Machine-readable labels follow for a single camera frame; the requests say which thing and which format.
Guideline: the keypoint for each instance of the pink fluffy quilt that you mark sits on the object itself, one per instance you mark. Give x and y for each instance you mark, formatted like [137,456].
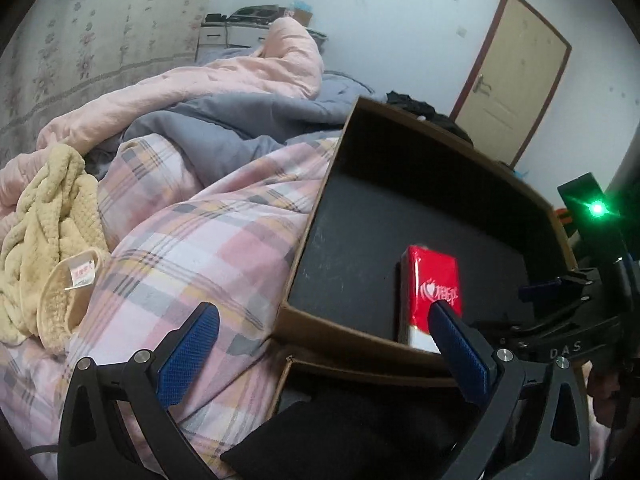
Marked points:
[225,80]

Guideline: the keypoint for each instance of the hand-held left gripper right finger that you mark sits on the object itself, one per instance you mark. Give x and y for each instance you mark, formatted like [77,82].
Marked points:
[462,355]

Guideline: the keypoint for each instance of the floral curtain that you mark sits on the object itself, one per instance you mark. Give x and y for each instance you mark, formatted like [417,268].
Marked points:
[100,35]

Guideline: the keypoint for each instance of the person's right hand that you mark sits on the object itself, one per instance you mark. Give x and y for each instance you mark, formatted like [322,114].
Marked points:
[602,395]

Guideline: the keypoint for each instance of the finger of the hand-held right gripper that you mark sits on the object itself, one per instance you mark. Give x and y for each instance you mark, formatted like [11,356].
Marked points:
[550,327]
[542,289]

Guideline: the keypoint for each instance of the white nightstand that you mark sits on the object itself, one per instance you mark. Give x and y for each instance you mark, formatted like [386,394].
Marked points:
[235,37]

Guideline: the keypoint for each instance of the small cardboard box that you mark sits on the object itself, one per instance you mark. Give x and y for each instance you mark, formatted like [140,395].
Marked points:
[299,12]

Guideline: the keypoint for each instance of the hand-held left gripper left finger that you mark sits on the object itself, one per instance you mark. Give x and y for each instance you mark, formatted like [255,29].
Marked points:
[185,360]

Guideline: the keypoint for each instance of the red tissue pack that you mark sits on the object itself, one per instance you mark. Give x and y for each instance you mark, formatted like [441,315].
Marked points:
[430,280]

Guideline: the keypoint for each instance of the black flat appliance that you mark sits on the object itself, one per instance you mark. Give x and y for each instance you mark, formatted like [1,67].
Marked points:
[257,14]

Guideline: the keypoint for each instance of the cream door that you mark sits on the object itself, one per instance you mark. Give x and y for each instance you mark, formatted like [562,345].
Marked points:
[510,85]

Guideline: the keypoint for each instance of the black sock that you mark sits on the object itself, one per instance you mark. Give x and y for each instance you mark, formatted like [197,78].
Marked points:
[350,440]

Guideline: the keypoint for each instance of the grey quilt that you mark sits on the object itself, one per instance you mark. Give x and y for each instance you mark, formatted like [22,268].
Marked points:
[220,125]

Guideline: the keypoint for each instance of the pink plaid duvet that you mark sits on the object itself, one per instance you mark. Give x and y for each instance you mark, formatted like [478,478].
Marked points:
[210,240]

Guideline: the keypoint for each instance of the deep cardboard box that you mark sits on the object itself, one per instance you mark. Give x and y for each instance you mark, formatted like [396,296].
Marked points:
[360,260]

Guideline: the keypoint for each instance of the beige towel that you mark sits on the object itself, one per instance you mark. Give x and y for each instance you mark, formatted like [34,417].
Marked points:
[50,240]

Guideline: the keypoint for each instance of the dark clothes pile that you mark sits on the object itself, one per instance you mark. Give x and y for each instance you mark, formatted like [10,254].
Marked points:
[425,110]

